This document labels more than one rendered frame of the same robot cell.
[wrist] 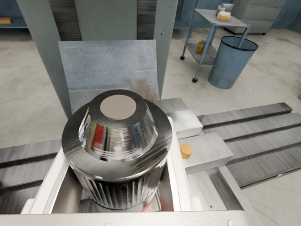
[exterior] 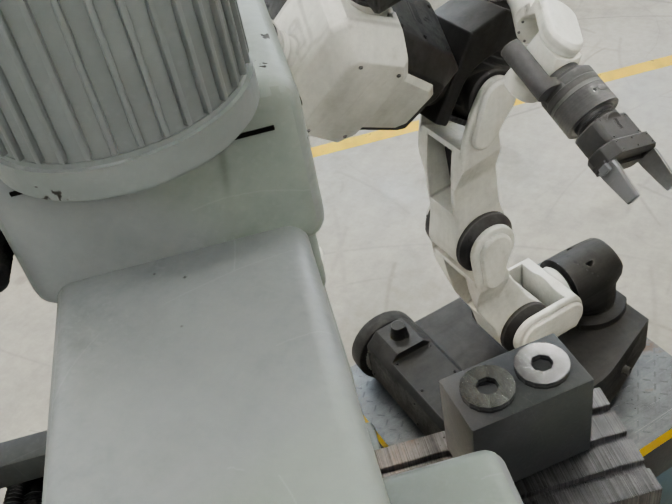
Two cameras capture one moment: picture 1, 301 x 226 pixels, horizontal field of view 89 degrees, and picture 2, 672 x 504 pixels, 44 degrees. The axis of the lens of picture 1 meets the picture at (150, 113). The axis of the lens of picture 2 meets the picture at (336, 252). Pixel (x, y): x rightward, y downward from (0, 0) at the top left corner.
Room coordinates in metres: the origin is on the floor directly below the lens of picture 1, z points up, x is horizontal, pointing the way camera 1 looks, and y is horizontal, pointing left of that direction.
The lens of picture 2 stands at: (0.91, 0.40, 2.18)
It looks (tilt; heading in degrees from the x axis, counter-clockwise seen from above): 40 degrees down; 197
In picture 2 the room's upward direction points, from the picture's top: 12 degrees counter-clockwise
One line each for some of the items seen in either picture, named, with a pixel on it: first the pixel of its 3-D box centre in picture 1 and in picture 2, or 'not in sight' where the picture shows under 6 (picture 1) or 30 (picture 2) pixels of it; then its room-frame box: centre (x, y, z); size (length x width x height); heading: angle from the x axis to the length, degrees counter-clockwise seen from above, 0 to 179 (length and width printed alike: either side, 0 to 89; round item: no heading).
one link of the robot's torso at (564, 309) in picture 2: not in sight; (525, 306); (-0.61, 0.40, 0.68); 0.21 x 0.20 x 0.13; 129
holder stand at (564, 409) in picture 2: not in sight; (516, 412); (0.01, 0.39, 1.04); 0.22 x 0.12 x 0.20; 120
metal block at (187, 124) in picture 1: (181, 128); not in sight; (0.22, -0.07, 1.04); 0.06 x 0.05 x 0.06; 111
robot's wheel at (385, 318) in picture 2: not in sight; (386, 344); (-0.64, 0.02, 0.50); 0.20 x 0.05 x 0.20; 129
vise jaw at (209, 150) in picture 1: (190, 154); not in sight; (0.17, -0.09, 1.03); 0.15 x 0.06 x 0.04; 111
